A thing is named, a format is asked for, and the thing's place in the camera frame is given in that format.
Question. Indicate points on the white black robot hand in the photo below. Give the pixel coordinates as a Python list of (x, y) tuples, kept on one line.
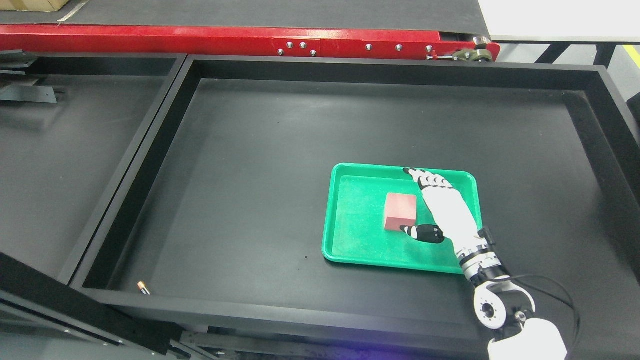
[(449, 211)]

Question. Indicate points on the pink foam block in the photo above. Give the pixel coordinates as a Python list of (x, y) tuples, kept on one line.
[(400, 210)]

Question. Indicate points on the green plastic tray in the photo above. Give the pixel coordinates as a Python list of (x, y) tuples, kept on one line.
[(354, 228)]

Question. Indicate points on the right black metal shelf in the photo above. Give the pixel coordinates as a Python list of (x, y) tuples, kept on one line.
[(255, 201)]

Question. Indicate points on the black metal shelf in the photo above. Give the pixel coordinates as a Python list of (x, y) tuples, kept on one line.
[(255, 201), (65, 158)]

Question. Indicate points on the left black metal shelf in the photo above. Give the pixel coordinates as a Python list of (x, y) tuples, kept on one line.
[(65, 158)]

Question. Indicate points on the small battery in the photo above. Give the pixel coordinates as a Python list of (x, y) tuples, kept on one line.
[(143, 288)]

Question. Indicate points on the red conveyor frame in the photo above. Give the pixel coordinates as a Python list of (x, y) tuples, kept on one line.
[(244, 41)]

